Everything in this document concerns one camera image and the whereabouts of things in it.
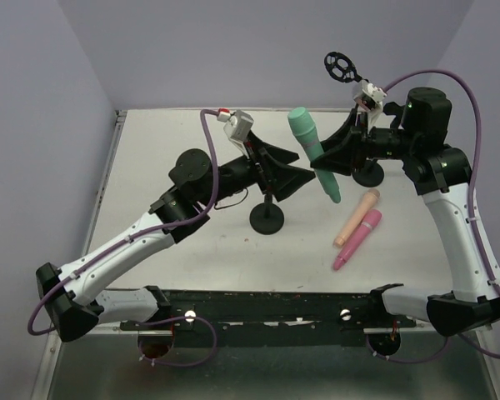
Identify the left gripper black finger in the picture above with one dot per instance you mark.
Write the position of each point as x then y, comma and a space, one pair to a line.
279, 154
286, 180

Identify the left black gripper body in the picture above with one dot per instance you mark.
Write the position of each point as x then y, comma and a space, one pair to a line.
261, 167

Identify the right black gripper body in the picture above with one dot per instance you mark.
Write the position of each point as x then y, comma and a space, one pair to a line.
362, 139

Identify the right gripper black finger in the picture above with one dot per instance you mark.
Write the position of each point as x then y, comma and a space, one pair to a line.
334, 162
342, 141

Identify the green toy microphone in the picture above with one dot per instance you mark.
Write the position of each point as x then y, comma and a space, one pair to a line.
305, 131

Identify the black round-base clip stand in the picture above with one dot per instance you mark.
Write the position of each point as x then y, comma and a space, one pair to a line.
266, 218

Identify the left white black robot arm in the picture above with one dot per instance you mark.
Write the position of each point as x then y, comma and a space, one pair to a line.
76, 296

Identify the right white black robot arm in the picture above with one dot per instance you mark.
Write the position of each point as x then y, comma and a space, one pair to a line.
442, 176

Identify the black right clip stand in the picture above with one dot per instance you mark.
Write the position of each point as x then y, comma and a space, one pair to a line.
371, 175

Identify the peach toy microphone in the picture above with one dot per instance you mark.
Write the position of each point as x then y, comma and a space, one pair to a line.
368, 200

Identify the pink toy microphone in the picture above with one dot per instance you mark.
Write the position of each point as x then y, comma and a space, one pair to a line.
360, 233

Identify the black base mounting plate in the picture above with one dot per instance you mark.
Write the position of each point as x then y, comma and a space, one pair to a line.
198, 319

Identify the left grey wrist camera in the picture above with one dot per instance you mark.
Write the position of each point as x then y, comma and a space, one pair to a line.
238, 126

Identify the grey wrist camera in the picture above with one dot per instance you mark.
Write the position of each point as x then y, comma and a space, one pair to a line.
238, 126
369, 96

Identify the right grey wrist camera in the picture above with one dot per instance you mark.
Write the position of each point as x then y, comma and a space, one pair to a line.
369, 96

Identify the black tripod ring stand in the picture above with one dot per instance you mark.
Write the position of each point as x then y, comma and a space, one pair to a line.
341, 68

